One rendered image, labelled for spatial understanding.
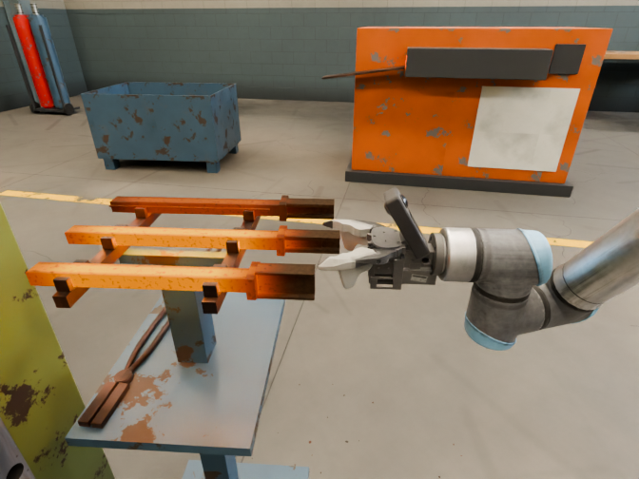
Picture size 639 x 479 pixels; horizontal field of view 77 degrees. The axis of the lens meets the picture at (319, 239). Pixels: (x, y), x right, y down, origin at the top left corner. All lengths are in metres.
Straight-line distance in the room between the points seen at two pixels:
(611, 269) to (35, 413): 1.06
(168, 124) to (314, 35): 4.25
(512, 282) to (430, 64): 2.76
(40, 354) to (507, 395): 1.56
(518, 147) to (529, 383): 2.26
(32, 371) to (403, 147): 3.16
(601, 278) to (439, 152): 2.98
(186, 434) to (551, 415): 1.41
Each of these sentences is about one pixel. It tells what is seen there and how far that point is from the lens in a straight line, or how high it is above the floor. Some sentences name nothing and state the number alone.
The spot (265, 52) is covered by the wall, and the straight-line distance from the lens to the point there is 7.97.
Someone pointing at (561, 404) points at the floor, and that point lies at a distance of 1.90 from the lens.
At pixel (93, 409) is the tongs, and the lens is 0.82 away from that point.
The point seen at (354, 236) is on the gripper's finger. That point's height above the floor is 0.95.
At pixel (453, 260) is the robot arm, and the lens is 0.65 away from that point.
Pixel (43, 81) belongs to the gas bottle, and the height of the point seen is 0.49.
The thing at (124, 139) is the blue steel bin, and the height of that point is 0.32.
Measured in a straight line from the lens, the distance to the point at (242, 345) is 0.86.
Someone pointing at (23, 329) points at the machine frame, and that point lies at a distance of 0.95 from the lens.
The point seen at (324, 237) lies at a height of 0.98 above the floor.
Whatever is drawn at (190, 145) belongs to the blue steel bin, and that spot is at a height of 0.27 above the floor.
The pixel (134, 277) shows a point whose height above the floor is 0.98.
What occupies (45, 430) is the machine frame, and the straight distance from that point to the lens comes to 1.07.
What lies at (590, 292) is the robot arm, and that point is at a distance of 0.77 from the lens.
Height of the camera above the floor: 1.29
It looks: 29 degrees down
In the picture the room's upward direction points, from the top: straight up
